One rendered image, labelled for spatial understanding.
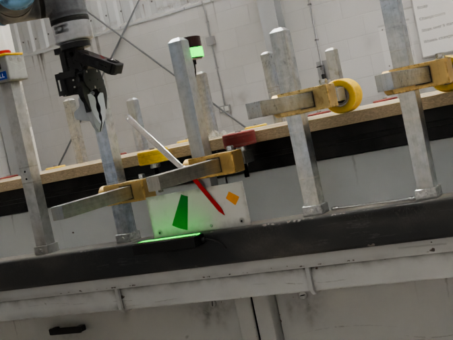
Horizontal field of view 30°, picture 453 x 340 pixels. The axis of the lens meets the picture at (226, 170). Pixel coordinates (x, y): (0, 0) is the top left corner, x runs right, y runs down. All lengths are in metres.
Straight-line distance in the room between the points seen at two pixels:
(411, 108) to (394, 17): 0.18
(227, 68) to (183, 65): 8.26
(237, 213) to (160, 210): 0.20
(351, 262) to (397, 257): 0.10
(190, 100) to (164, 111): 8.80
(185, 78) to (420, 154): 0.56
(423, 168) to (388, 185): 0.27
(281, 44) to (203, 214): 0.43
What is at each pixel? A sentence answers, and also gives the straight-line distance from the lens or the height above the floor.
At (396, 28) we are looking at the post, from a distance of 1.74.
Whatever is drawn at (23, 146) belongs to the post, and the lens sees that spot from 2.22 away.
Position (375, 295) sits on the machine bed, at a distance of 2.11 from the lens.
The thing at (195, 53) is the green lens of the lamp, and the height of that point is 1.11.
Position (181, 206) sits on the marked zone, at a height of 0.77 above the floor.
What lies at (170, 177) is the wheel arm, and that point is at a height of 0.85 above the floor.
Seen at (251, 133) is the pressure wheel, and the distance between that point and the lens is 2.01.
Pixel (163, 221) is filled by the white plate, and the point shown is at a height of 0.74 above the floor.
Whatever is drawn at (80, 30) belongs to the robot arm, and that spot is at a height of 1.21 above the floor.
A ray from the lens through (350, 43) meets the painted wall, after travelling 9.49.
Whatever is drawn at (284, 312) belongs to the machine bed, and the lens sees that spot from 2.21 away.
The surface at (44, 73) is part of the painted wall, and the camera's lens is 11.91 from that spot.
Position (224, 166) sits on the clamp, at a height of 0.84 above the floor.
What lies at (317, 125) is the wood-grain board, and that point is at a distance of 2.00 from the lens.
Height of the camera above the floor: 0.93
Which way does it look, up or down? 3 degrees down
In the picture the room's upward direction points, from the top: 12 degrees counter-clockwise
